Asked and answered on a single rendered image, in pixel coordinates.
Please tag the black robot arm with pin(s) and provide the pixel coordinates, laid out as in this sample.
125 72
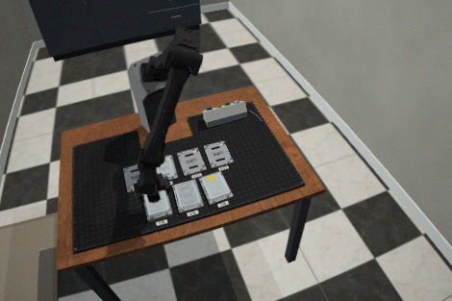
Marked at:
186 55

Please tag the white plate lid with yellow tape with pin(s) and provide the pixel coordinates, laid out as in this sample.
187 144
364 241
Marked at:
166 168
215 185

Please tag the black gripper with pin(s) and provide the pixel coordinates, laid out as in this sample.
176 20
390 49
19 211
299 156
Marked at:
165 185

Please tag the white control panel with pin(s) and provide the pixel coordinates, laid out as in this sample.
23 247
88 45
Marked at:
226 113

